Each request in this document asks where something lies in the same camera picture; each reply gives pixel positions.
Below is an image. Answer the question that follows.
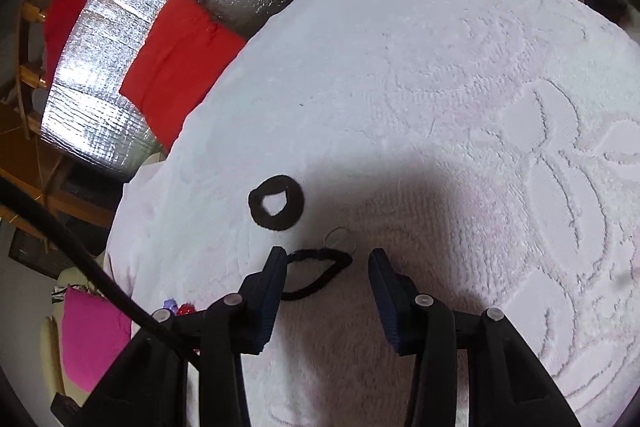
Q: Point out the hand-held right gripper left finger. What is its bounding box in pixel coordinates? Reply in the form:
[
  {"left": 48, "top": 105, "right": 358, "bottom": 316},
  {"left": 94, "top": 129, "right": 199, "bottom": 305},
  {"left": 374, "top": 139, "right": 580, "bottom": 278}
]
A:
[{"left": 50, "top": 247, "right": 289, "bottom": 427}]

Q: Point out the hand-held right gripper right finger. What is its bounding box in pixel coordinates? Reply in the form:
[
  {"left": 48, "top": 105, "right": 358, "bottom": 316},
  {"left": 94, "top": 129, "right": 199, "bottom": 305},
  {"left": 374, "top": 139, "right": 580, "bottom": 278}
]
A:
[{"left": 368, "top": 248, "right": 583, "bottom": 427}]

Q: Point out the thin black hair tie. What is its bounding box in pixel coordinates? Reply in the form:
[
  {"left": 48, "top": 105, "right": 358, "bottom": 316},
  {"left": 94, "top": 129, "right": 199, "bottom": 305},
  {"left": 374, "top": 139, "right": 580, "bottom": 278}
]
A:
[{"left": 280, "top": 248, "right": 354, "bottom": 302}]

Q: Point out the thick black hair tie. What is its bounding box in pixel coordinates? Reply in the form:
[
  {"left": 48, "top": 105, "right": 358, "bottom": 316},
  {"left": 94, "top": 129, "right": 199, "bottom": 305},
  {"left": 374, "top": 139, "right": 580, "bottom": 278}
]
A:
[{"left": 248, "top": 175, "right": 305, "bottom": 232}]

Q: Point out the pink pillow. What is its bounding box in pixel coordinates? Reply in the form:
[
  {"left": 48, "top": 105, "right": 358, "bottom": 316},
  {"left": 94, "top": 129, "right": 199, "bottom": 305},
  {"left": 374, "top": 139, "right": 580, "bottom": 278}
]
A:
[{"left": 61, "top": 288, "right": 133, "bottom": 393}]

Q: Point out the black white patterned cloth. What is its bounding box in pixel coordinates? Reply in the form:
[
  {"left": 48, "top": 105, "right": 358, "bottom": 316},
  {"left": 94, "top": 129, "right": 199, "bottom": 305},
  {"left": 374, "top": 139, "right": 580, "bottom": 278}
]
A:
[{"left": 52, "top": 284, "right": 101, "bottom": 304}]

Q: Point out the white textured blanket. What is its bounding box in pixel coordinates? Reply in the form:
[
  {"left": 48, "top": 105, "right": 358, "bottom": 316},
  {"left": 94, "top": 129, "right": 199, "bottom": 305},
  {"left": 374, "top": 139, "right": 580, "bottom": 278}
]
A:
[{"left": 105, "top": 0, "right": 640, "bottom": 427}]

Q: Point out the red pillow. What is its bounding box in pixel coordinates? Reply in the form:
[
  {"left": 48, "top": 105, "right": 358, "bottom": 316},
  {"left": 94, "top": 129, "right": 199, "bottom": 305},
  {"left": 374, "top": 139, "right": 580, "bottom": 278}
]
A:
[{"left": 119, "top": 0, "right": 248, "bottom": 151}]

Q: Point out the silver foil insulation board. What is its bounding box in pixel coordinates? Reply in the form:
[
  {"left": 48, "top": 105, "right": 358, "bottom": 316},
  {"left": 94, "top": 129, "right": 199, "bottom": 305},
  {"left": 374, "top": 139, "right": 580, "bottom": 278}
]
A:
[{"left": 40, "top": 0, "right": 291, "bottom": 182}]

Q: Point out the wooden stair railing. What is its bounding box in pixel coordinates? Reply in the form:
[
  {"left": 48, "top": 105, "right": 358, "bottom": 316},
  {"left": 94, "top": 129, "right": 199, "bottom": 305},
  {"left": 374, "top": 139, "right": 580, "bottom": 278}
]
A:
[{"left": 12, "top": 0, "right": 68, "bottom": 142}]

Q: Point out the thin clear wire ring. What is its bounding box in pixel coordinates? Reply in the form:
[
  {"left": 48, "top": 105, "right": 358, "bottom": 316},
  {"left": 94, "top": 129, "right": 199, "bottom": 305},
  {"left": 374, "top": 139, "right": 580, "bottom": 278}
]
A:
[{"left": 325, "top": 227, "right": 358, "bottom": 255}]

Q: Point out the thick black cable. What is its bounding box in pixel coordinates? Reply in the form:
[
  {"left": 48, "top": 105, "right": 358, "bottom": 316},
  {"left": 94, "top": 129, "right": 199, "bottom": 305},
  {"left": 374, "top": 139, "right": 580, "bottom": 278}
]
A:
[{"left": 0, "top": 177, "right": 206, "bottom": 368}]

